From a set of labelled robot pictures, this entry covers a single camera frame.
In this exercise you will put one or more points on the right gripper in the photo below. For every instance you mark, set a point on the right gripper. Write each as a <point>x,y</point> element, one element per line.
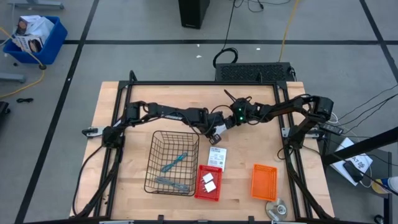
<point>242,113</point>

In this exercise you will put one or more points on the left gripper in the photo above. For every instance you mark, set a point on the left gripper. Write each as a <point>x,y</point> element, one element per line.
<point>213,123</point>

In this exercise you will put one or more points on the white product box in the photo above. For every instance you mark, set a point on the white product box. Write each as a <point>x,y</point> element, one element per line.
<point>221,130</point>
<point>217,158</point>

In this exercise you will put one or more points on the white charger plug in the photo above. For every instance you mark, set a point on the white charger plug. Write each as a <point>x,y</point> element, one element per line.
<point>207,178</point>
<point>210,187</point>

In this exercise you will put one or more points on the red plastic slotted basket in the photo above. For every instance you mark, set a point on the red plastic slotted basket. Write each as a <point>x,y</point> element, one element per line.
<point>199,194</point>

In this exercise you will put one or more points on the orange plastic slotted basket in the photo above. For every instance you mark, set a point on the orange plastic slotted basket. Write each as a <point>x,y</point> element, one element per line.
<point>264,183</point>

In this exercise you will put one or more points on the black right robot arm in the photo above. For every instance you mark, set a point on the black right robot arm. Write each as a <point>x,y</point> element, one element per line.
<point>289,107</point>

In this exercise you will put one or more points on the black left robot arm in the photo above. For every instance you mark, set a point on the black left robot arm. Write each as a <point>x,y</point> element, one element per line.
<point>168,112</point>

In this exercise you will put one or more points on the blue plastic bin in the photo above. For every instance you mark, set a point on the blue plastic bin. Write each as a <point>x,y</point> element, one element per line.
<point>53,46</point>

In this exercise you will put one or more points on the black computer case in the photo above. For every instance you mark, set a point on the black computer case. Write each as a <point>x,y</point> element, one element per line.
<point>253,72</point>

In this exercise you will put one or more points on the grey metal mounting plate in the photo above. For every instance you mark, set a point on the grey metal mounting plate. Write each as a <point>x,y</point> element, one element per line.
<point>91,131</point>
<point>312,133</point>

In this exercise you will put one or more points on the silver metal cylinder stand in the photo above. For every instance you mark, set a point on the silver metal cylinder stand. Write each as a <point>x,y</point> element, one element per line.
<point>276,209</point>

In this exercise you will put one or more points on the black speaker cabinet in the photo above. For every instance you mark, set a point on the black speaker cabinet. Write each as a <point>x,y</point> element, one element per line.
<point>192,12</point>

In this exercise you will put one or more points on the black power strip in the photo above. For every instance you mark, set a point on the black power strip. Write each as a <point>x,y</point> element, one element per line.
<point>332,128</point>

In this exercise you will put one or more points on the white paper sheet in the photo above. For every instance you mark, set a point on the white paper sheet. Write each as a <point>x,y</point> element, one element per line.
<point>337,166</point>

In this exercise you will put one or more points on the black diagonal beam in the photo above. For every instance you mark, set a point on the black diagonal beam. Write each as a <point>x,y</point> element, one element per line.
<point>360,146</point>

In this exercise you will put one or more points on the black phone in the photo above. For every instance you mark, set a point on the black phone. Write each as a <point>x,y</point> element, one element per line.
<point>353,171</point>

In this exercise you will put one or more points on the black side table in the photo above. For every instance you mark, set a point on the black side table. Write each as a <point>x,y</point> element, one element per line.
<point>381,161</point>

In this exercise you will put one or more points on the white blue yellow bottle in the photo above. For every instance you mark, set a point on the white blue yellow bottle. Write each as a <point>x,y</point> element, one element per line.
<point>385,185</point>

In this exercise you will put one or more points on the small black floor object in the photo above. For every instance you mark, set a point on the small black floor object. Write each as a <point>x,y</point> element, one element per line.
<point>25,100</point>

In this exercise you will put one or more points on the white plastic bag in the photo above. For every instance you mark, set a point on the white plastic bag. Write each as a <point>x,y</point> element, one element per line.
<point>43,28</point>

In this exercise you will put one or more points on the printed white carton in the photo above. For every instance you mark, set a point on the printed white carton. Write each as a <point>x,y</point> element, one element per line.
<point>26,43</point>

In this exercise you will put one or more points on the grey metal furniture foot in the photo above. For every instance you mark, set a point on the grey metal furniture foot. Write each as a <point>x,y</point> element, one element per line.
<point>34,4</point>
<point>12,77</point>

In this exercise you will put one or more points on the black aluminium table frame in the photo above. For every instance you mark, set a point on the black aluminium table frame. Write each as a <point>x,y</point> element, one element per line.
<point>199,83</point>

